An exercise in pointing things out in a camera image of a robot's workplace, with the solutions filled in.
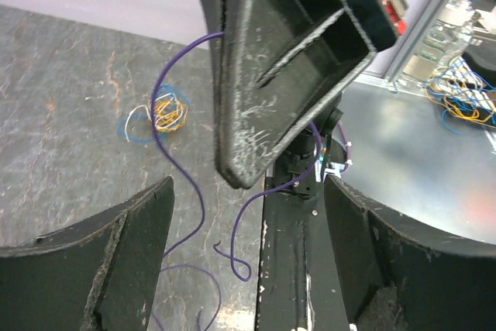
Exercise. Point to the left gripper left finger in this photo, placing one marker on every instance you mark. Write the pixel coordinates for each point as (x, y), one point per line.
(98, 274)

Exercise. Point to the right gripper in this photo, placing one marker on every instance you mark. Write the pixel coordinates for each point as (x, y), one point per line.
(282, 63)

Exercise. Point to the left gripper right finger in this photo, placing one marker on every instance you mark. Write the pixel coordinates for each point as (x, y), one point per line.
(397, 273)

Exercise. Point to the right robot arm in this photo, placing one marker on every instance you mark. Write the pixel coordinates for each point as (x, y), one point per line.
(306, 160)

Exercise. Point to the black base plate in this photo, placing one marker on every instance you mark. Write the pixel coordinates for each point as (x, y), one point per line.
(298, 286)

